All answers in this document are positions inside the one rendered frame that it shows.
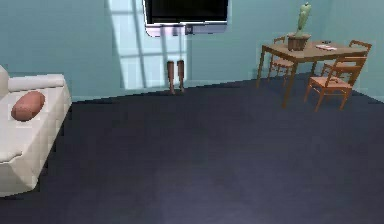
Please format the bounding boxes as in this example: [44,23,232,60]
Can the brown television stand legs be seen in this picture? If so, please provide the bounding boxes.
[166,59,186,95]

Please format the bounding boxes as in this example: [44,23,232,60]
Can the brown wooden chair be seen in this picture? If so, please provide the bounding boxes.
[320,39,373,78]
[267,35,296,88]
[303,55,368,113]

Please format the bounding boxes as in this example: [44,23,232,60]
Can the black television set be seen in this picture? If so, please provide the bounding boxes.
[142,0,230,38]

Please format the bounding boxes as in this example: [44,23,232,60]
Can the brown wooden table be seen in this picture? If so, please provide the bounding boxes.
[255,40,369,110]

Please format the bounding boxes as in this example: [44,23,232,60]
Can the green cactus in brown pot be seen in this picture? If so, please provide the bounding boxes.
[286,2,313,52]

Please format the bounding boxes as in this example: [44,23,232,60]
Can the white and red book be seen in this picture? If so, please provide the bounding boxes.
[315,44,338,52]

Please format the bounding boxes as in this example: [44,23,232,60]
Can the white sofa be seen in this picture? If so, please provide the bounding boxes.
[0,65,73,198]

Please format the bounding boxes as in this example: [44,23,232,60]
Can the red-brown oval cushion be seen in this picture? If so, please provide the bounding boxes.
[10,90,46,122]

